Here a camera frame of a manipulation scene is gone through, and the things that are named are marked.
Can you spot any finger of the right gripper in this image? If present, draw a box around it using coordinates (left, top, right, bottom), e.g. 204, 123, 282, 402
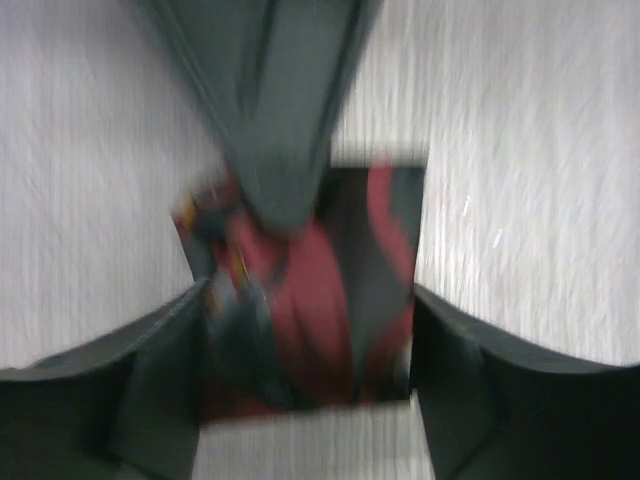
148, 0, 379, 234

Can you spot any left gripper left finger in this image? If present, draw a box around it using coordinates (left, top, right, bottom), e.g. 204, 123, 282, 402
1, 280, 207, 479

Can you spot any dark red patterned tie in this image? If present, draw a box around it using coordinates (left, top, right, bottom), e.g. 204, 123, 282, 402
172, 165, 424, 422

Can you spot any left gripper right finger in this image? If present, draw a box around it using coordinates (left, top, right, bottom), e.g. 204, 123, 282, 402
411, 287, 639, 480

